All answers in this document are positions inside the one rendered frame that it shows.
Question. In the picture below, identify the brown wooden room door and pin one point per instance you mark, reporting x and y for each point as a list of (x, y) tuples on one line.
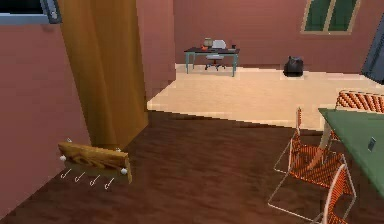
[(103, 70)]

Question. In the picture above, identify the grey round pot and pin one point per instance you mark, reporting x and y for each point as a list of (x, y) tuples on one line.
[(208, 42)]

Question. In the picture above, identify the dark desk with teal legs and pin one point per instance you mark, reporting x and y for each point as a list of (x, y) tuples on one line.
[(213, 51)]

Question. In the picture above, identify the grey framed window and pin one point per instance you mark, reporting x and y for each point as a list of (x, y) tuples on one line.
[(23, 15)]

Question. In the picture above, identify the green framed window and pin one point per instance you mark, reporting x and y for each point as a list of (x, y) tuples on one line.
[(330, 15)]

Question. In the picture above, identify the green dining table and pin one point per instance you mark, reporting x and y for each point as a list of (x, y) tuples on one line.
[(361, 140)]

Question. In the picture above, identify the wooden coat rack with hooks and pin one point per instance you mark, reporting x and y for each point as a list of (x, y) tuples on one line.
[(94, 158)]

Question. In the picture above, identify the small grey phone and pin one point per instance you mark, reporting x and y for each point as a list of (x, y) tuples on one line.
[(371, 144)]

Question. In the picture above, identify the dark grey wall panel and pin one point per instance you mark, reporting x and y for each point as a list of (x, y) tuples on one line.
[(376, 56)]

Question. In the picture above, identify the black bin bag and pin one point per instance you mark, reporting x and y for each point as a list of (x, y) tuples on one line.
[(293, 66)]

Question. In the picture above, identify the white office chair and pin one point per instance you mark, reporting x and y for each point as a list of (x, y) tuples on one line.
[(216, 53)]

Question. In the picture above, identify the small orange object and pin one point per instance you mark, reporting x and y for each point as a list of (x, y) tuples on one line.
[(204, 47)]

